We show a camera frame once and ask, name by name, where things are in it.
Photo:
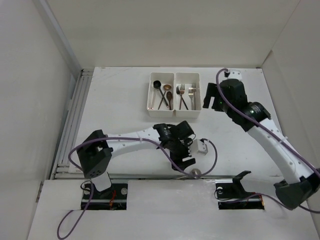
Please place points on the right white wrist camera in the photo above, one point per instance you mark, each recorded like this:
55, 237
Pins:
233, 74

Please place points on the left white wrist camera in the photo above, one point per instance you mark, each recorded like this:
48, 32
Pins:
198, 147

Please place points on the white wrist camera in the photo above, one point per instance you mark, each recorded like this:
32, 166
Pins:
198, 147
233, 74

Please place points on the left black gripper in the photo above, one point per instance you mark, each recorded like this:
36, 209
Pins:
178, 160

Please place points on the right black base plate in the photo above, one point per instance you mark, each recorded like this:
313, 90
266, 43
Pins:
231, 188

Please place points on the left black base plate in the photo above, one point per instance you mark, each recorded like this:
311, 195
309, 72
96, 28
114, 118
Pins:
117, 190

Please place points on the copper spoon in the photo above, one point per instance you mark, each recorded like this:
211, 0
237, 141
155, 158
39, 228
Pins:
166, 87

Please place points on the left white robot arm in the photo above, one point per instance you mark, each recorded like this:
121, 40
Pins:
96, 152

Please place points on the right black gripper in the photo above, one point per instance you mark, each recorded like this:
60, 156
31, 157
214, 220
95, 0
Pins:
211, 91

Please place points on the black spoon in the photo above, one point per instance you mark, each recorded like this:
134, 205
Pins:
157, 85

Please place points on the black fork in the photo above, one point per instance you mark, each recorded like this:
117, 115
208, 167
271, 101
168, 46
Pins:
182, 101

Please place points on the brown spoon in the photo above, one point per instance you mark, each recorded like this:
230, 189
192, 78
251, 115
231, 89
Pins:
169, 97

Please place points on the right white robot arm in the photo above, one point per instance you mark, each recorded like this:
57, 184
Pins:
300, 179

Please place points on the beige spoon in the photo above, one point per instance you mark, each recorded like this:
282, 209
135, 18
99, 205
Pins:
152, 103

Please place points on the right white plastic bin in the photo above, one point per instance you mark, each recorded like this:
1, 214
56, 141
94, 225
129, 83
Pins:
187, 78

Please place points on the aluminium rail frame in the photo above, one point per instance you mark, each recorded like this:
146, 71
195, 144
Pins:
61, 167

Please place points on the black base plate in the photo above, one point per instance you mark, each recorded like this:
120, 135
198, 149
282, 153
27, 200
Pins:
117, 190
231, 188

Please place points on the silver spoon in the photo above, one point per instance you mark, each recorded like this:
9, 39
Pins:
195, 173

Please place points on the silver fork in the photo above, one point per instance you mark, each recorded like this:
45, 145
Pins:
191, 96
193, 88

